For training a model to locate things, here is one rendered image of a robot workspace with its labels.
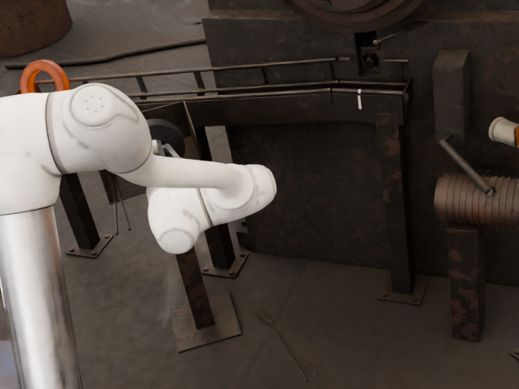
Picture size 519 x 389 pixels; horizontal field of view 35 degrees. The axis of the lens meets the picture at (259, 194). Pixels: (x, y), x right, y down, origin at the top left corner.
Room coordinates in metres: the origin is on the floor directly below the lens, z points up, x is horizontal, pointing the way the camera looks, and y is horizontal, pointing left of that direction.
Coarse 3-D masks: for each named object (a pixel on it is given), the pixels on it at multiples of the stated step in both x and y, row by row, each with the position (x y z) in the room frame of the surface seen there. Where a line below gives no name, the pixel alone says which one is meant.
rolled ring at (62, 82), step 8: (32, 64) 2.48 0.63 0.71; (40, 64) 2.46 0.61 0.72; (48, 64) 2.45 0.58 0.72; (56, 64) 2.46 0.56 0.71; (24, 72) 2.49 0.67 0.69; (32, 72) 2.47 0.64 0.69; (48, 72) 2.44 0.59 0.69; (56, 72) 2.42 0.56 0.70; (64, 72) 2.44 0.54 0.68; (24, 80) 2.48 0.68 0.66; (32, 80) 2.49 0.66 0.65; (56, 80) 2.42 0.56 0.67; (64, 80) 2.41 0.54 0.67; (24, 88) 2.48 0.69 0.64; (32, 88) 2.49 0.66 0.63; (56, 88) 2.41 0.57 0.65; (64, 88) 2.40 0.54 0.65
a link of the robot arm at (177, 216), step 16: (160, 192) 1.53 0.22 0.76; (176, 192) 1.51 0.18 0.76; (192, 192) 1.49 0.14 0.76; (160, 208) 1.47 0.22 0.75; (176, 208) 1.46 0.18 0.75; (192, 208) 1.46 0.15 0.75; (160, 224) 1.43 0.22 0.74; (176, 224) 1.41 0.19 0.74; (192, 224) 1.43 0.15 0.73; (208, 224) 1.45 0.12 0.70; (160, 240) 1.41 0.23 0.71; (176, 240) 1.40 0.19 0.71; (192, 240) 1.41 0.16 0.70
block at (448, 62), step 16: (448, 64) 1.77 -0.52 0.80; (464, 64) 1.76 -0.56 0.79; (448, 80) 1.76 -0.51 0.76; (464, 80) 1.75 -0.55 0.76; (448, 96) 1.76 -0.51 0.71; (464, 96) 1.75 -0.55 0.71; (448, 112) 1.76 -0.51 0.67; (464, 112) 1.75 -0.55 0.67; (448, 128) 1.76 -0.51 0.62; (464, 128) 1.75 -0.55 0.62; (464, 144) 1.75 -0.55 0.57
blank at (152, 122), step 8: (152, 120) 1.82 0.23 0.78; (160, 120) 1.82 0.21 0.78; (152, 128) 1.80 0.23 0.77; (160, 128) 1.80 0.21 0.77; (168, 128) 1.80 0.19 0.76; (176, 128) 1.82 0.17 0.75; (152, 136) 1.80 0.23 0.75; (160, 136) 1.80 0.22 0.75; (168, 136) 1.80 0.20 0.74; (176, 136) 1.80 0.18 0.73; (176, 144) 1.80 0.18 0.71; (184, 144) 1.81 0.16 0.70; (176, 152) 1.80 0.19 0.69; (184, 152) 1.81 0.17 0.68
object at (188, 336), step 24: (168, 120) 2.00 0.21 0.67; (192, 144) 1.96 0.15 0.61; (120, 192) 1.82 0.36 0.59; (144, 192) 1.79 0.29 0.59; (192, 264) 1.87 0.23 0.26; (192, 288) 1.87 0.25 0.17; (192, 312) 1.86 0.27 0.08; (216, 312) 1.93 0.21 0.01; (192, 336) 1.84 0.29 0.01; (216, 336) 1.82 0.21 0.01
